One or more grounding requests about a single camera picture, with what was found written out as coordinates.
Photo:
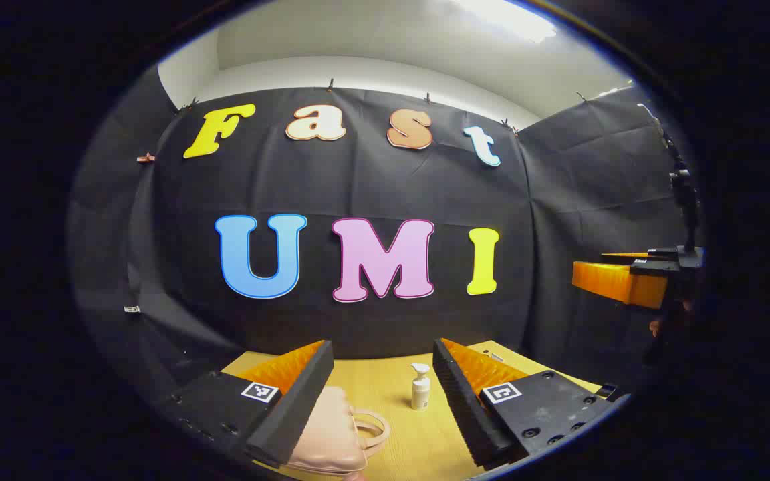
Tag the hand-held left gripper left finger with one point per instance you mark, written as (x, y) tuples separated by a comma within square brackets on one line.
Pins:
[(298, 407)]

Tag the black backdrop cloth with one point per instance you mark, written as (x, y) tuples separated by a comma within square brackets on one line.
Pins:
[(358, 180)]

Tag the black tripod stand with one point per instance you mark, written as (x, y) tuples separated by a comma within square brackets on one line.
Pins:
[(686, 194)]

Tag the white pump bottle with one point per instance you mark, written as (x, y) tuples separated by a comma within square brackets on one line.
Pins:
[(420, 394)]

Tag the copper clip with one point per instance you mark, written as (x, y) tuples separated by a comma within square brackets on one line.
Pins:
[(146, 158)]

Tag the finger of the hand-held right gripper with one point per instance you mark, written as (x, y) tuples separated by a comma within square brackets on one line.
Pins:
[(615, 284), (625, 256)]

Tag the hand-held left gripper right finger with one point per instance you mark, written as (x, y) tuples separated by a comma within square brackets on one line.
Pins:
[(465, 407)]

